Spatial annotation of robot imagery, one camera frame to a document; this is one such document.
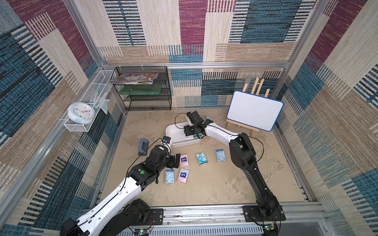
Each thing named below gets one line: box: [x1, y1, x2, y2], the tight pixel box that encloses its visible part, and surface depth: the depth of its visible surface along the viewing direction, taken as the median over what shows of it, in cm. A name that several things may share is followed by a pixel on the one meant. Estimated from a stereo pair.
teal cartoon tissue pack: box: [195, 151, 209, 167], surface depth 93 cm
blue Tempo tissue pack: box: [177, 168, 190, 184], surface depth 86 cm
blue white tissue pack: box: [164, 169, 175, 184], surface depth 86 cm
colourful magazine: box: [110, 72, 159, 85], surface depth 83 cm
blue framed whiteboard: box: [226, 90, 285, 132], surface depth 93 cm
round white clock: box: [66, 101, 96, 125], surface depth 68 cm
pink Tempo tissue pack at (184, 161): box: [180, 153, 189, 168], surface depth 91 cm
